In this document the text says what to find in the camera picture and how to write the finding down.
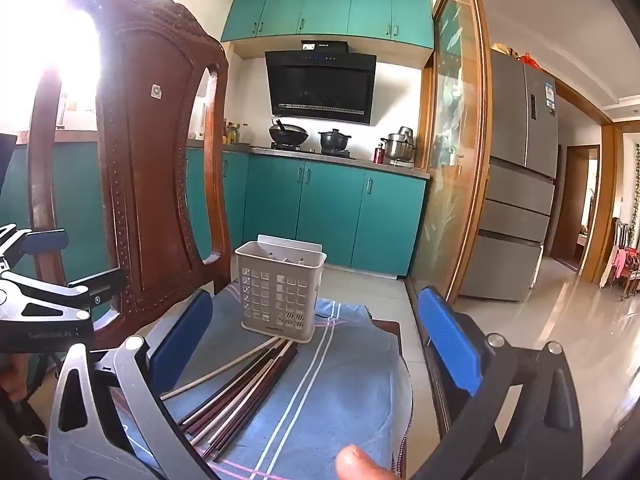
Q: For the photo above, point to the chairs with hanging clothes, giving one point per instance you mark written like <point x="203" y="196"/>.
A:
<point x="625" y="260"/>

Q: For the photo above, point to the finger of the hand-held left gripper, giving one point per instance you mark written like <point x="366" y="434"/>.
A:
<point x="102" y="282"/>
<point x="46" y="242"/>

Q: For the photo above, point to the bunch of mixed chopsticks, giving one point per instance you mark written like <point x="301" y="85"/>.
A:
<point x="240" y="390"/>

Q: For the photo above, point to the teal base cabinets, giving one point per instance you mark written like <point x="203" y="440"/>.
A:
<point x="330" y="210"/>

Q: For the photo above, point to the black range hood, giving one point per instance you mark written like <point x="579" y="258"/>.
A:
<point x="320" y="85"/>

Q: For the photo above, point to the beige plastic utensil holder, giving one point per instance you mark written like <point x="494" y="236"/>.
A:
<point x="272" y="290"/>

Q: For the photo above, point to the glass sliding door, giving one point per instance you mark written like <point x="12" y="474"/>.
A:
<point x="450" y="135"/>

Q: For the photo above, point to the black cooking pot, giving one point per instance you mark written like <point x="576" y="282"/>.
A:
<point x="335" y="141"/>

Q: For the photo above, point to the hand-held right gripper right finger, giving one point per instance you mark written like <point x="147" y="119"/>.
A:
<point x="450" y="345"/>

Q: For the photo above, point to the grey kitchen countertop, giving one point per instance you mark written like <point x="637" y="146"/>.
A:
<point x="390" y="167"/>

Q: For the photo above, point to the person's right hand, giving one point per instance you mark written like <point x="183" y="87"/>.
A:
<point x="362" y="465"/>

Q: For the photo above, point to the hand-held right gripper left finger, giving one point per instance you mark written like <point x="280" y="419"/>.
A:
<point x="180" y="345"/>

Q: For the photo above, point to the red bottle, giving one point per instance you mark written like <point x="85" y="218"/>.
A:
<point x="378" y="154"/>

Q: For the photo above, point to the carved wooden chair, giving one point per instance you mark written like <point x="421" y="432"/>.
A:
<point x="145" y="160"/>

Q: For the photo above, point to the black wok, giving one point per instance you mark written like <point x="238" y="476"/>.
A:
<point x="289" y="134"/>

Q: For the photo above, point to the condiment bottles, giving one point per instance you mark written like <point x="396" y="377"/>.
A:
<point x="235" y="132"/>

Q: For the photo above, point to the wooden door frame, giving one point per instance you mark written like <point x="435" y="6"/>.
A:
<point x="607" y="200"/>

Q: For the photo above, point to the teal wall cabinets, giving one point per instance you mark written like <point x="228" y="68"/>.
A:
<point x="325" y="10"/>

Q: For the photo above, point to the steel stock pot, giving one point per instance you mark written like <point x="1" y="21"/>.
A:
<point x="397" y="147"/>

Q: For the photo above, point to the silver refrigerator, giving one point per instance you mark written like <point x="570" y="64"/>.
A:
<point x="515" y="160"/>

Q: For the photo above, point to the blue striped towel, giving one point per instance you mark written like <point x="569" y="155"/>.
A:
<point x="340" y="385"/>

